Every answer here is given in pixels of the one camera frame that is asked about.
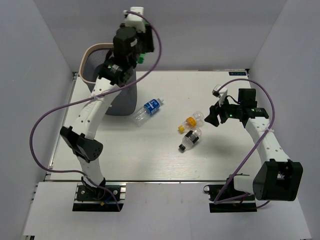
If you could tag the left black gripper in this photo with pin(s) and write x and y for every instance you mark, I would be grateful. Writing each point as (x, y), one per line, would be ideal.
(148, 44)

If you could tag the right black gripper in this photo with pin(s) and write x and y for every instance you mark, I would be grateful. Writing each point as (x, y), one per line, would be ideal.
(214, 111)

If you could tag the yellow cap small bottle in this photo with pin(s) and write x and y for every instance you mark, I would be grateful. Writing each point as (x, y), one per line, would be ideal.
(196, 120)

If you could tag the green plastic bottle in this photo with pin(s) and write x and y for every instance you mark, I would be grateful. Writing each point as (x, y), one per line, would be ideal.
(141, 58)

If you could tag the black label black cap bottle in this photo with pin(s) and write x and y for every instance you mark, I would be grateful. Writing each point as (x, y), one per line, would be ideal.
(190, 139)

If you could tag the blue label plastic bottle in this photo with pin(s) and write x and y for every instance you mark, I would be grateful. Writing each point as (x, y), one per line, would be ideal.
(150, 108)

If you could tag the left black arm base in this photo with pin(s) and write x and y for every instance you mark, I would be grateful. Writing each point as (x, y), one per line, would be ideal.
(86, 200)

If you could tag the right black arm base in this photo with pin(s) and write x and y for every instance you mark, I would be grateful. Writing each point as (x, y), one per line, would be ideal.
(233, 201)

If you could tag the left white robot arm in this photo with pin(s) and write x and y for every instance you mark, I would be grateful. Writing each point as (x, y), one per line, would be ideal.
(115, 72)

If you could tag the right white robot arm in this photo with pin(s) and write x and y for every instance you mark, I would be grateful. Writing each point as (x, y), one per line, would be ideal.
(279, 177)

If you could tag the grey mesh waste bin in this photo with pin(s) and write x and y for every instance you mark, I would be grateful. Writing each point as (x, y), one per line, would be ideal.
(92, 62)

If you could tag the blue table label sticker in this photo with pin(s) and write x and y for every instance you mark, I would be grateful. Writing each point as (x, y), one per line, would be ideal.
(237, 73)

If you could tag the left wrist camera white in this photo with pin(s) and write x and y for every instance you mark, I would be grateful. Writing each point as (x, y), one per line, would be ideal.
(134, 21)

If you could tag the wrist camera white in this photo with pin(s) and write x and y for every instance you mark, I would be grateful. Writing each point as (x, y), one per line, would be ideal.
(221, 93)
(134, 21)

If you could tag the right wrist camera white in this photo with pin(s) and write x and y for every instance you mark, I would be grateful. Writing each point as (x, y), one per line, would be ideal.
(221, 93)

